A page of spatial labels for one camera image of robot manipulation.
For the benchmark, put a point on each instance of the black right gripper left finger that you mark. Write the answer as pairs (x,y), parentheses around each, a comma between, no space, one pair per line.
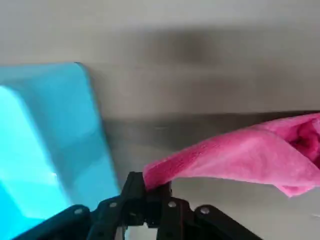
(135,190)

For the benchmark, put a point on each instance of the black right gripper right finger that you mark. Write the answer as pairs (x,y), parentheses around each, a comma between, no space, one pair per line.
(175,220)

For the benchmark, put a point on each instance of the blue plastic storage box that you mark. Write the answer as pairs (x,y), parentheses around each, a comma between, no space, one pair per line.
(50,137)

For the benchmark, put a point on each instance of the pink rag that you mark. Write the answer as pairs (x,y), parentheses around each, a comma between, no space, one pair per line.
(237,155)

